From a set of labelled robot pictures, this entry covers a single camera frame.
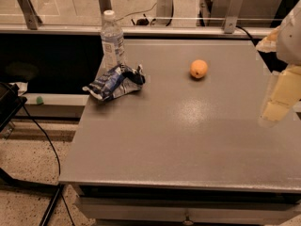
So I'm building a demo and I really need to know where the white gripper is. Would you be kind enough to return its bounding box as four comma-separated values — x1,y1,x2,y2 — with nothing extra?
256,6,301,127

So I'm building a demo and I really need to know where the orange fruit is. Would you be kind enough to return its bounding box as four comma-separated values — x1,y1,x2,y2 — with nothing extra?
190,59,208,79

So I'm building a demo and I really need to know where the blue chip bag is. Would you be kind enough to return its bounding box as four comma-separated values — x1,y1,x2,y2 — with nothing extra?
83,65,146,102

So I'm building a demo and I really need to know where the clear plastic water bottle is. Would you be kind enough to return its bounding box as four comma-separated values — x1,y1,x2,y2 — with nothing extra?
101,10,126,70

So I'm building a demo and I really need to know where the grey table drawer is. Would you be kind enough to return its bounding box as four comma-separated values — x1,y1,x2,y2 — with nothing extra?
75,197,300,226

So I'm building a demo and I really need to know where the small green object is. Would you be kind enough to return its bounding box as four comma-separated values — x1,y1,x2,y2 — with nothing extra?
36,96,44,105

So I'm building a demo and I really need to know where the black equipment at left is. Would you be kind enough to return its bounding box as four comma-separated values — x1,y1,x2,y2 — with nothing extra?
0,82,27,132

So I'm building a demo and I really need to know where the black stand leg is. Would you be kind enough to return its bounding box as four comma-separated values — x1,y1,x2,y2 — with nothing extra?
0,169,64,226

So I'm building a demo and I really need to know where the right metal rail bracket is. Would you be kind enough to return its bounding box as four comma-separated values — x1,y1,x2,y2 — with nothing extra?
224,0,244,34

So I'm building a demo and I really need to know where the left metal rail bracket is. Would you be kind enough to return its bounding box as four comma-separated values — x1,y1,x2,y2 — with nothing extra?
17,0,42,30

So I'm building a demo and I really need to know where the black cable on floor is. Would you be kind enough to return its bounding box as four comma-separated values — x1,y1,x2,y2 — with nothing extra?
0,81,76,226

